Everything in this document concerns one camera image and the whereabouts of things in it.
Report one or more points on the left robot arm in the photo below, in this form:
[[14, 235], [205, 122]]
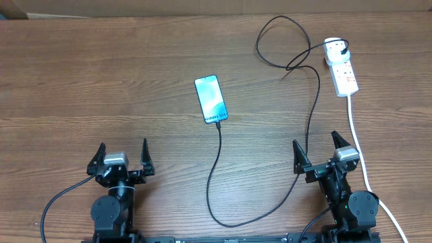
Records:
[[113, 213]]

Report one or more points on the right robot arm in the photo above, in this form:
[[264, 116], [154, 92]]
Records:
[[354, 213]]

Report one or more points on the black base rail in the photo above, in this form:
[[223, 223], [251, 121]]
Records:
[[288, 238]]

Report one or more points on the white power strip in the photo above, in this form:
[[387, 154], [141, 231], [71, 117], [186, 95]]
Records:
[[344, 79]]

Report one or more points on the white wall charger adapter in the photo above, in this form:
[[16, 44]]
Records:
[[336, 51]]

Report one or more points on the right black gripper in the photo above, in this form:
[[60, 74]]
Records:
[[302, 166]]

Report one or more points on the blue Samsung Galaxy smartphone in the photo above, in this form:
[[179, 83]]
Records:
[[211, 99]]

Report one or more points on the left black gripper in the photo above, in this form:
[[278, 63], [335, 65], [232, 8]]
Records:
[[138, 177]]

